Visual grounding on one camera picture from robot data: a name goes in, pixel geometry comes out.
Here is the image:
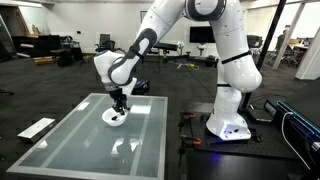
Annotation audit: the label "black slanted pole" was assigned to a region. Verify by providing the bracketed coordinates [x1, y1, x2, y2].
[239, 0, 288, 113]

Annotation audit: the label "orange-handled black clamp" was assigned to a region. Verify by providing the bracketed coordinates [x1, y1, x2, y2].
[178, 134, 203, 156]
[179, 111, 198, 134]

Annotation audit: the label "slim white post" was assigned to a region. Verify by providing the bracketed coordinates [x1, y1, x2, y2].
[271, 3, 306, 71]

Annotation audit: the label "seated person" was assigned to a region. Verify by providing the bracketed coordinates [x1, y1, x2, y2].
[275, 29, 291, 51]

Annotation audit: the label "black wall television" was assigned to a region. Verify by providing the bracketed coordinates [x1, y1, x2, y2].
[189, 25, 217, 44]

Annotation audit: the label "framed wall picture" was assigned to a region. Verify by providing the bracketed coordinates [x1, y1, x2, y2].
[139, 10, 149, 24]

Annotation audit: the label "black case with blue light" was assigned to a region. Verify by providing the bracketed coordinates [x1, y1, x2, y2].
[275, 99, 320, 141]

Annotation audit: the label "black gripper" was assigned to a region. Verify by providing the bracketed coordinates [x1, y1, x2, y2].
[109, 85, 130, 115]

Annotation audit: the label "black controller box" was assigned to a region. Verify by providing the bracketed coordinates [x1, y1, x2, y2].
[247, 107, 277, 124]

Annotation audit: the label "white cable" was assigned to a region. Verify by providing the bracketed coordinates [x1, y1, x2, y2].
[280, 111, 313, 171]

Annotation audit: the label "yellow wooden planks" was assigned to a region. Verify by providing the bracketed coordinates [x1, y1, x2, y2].
[33, 56, 56, 65]

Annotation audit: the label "black cabinet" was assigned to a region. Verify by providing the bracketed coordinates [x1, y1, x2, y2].
[11, 34, 63, 58]

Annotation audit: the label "black workbench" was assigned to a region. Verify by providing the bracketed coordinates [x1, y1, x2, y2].
[153, 42, 179, 68]

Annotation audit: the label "white bowl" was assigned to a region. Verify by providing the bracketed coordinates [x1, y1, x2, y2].
[101, 107, 130, 127]

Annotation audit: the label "wide white pillar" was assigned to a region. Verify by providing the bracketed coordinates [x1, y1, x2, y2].
[294, 23, 320, 81]

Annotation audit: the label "yellow cable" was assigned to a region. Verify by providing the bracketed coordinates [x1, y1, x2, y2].
[184, 63, 201, 71]

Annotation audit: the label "black swivel chair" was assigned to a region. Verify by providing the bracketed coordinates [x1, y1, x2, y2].
[94, 33, 116, 53]

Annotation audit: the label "black box with blue label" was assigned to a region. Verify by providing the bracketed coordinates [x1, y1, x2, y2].
[131, 79, 151, 97]

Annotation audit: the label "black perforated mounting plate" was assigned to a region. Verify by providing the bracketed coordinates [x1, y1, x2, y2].
[179, 111, 301, 159]

